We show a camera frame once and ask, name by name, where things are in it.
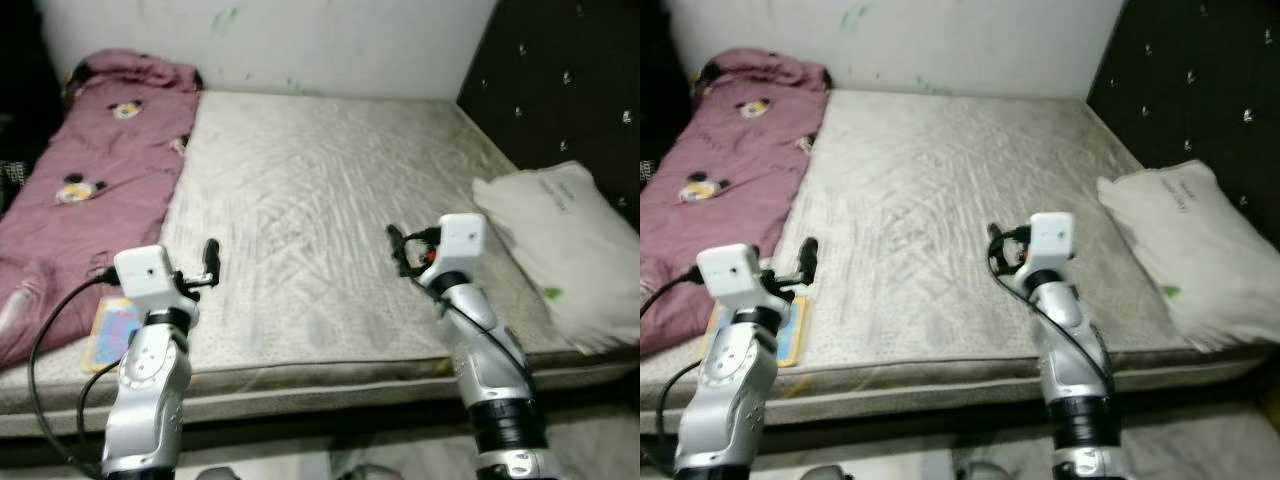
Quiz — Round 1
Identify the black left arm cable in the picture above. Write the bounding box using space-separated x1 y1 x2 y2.
640 266 706 471
28 268 123 473

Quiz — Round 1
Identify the dark brown tufted headboard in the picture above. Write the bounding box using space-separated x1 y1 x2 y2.
1085 0 1280 213
457 0 641 233

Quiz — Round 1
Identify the white pillow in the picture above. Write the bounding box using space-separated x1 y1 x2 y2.
1097 160 1280 354
472 162 641 357

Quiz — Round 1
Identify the yellow bordered blue picture book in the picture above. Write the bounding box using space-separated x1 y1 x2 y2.
82 297 147 374
705 295 810 370

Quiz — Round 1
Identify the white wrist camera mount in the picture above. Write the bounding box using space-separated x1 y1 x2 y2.
696 243 787 323
425 213 489 291
113 245 202 323
1020 212 1078 287

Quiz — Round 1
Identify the dark bed frame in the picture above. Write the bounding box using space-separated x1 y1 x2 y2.
0 390 641 467
640 380 1280 451

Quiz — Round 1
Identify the white quilted mattress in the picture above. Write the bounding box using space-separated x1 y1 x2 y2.
0 90 641 436
640 88 1280 413

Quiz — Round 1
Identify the pink cartoon print blanket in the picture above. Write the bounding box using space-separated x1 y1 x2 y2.
640 48 832 357
0 50 203 371

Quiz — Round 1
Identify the grey right robot leg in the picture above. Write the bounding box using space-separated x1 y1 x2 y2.
955 458 1021 480
330 450 403 480

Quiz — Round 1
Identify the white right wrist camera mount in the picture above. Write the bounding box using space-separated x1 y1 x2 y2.
425 213 489 291
1020 212 1078 287

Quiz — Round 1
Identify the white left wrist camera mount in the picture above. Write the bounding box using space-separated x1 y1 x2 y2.
113 245 202 323
696 243 787 323

